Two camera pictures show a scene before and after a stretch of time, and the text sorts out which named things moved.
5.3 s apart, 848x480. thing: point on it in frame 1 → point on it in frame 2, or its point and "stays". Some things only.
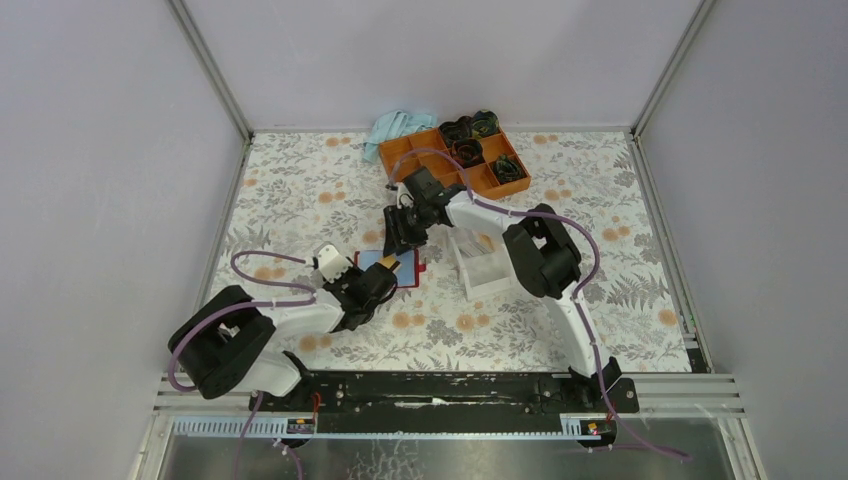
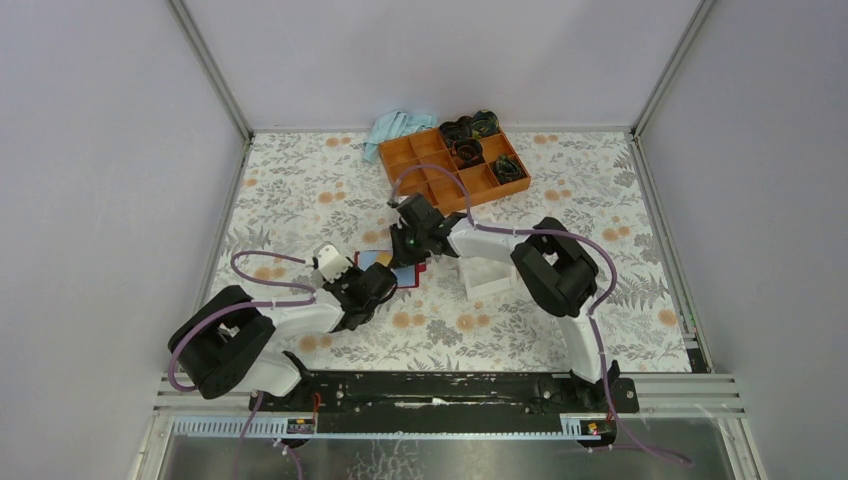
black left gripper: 354,272 stays
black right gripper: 393,221 → 400,254
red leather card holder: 408,270 stays
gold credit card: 388,260 stays
